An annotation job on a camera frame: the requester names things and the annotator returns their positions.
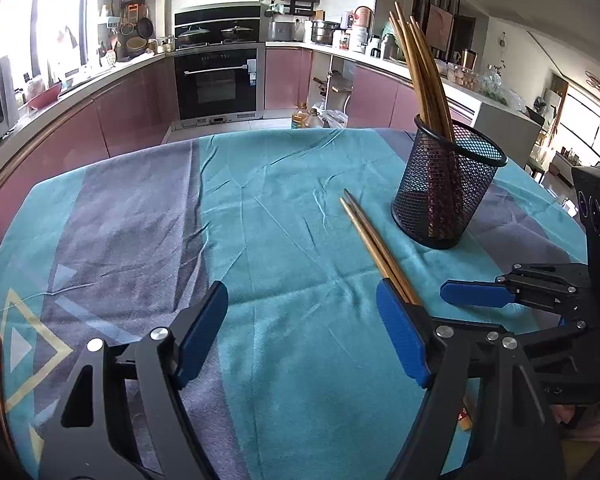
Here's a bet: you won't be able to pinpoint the yellow cooking oil bottle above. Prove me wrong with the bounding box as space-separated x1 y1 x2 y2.
291 102 309 129

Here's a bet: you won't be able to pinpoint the bamboo chopstick with red end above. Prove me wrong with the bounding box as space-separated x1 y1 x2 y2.
408 16 456 238

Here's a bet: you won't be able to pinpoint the green food cover dome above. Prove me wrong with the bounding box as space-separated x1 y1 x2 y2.
380 34 404 62

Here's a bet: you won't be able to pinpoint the steel stock pot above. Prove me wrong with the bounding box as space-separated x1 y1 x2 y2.
311 20 340 46

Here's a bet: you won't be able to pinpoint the black mesh utensil cup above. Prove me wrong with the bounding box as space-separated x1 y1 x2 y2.
391 117 507 249

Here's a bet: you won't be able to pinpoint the teal grey patterned tablecloth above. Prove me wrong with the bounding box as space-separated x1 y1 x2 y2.
0 129 586 479

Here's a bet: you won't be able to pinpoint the pink bowl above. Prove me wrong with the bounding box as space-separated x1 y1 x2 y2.
29 81 62 110

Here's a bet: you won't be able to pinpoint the black built-in oven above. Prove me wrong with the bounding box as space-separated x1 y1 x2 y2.
174 44 265 126

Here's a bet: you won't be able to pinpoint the right hand pink sleeve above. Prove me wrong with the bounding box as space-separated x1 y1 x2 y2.
550 403 600 443

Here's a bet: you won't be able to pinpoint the dark brown wooden chopstick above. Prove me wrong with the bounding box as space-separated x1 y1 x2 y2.
389 4 462 248

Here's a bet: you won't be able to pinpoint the pink kitchen cabinets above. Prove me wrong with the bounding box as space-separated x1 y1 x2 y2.
0 46 474 254

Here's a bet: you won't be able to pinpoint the black stove range hood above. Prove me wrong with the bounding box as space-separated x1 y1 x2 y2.
174 2 264 49

